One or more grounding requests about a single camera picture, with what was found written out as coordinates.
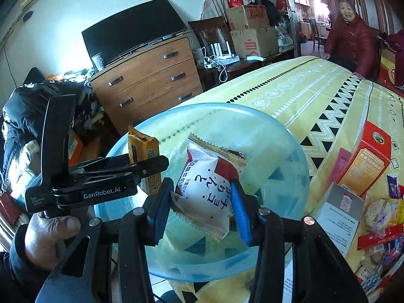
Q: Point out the elderly woman red jacket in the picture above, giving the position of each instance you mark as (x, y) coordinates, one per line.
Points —
(349, 43)

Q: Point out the dark wooden side table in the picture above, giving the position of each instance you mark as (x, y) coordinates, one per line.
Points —
(213, 77)

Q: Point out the maroon coat on chair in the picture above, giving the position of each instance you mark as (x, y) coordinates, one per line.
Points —
(391, 62)

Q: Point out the flat pink red box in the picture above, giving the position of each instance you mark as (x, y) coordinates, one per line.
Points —
(339, 166)

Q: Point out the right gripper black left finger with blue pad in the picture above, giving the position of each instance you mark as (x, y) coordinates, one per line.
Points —
(144, 226)

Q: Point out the white grey 377 box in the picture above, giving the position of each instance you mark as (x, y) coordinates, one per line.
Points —
(338, 213)

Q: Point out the wooden chest of drawers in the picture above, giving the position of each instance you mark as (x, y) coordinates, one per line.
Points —
(146, 83)

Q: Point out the yellow patterned bed sheet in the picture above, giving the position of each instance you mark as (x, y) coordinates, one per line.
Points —
(323, 106)

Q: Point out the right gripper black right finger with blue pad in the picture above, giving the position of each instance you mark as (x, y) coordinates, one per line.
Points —
(262, 228)

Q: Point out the person's left hand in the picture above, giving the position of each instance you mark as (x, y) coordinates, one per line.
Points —
(42, 236)

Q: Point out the lower cardboard box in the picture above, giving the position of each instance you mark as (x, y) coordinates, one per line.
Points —
(255, 42)

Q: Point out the dark wooden chair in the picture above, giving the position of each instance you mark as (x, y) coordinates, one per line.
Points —
(212, 31)

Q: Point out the orange yellow snack packet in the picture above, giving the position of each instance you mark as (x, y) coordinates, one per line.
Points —
(140, 148)

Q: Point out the cardboard box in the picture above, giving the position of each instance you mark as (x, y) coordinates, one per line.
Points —
(247, 17)
(255, 42)

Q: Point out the upper cardboard box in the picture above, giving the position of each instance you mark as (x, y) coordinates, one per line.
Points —
(247, 17)

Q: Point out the red orange tall box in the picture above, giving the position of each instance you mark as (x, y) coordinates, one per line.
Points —
(370, 159)

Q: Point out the translucent blue plastic bowl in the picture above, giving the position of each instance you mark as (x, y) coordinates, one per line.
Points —
(276, 174)

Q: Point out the black flat television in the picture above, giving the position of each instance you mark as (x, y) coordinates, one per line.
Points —
(132, 28)

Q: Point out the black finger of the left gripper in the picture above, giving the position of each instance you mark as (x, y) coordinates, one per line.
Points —
(132, 172)
(100, 164)

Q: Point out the white red snack packet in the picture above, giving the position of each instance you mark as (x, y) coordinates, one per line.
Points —
(202, 196)

